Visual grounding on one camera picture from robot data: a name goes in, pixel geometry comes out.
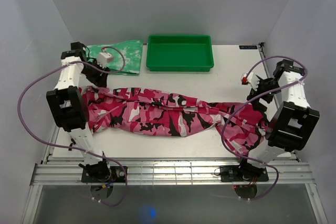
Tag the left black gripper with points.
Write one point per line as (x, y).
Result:
(99, 81)

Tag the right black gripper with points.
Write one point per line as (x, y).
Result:
(258, 106)

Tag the pink camouflage trousers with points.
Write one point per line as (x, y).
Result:
(160, 113)

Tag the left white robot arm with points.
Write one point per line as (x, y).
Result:
(71, 113)

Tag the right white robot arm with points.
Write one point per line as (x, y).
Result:
(292, 124)

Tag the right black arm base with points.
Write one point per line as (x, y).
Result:
(236, 172)

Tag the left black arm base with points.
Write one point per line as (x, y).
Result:
(104, 174)

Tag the folded green white trousers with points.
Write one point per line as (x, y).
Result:
(128, 52)

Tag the dark label sticker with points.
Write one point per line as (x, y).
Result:
(248, 47)

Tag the green plastic tray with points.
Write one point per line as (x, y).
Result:
(179, 53)

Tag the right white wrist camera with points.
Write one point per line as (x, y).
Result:
(250, 79)

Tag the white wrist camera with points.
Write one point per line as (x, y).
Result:
(250, 79)
(104, 58)

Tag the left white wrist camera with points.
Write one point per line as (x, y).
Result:
(104, 58)

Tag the aluminium rail frame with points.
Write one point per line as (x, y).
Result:
(171, 180)

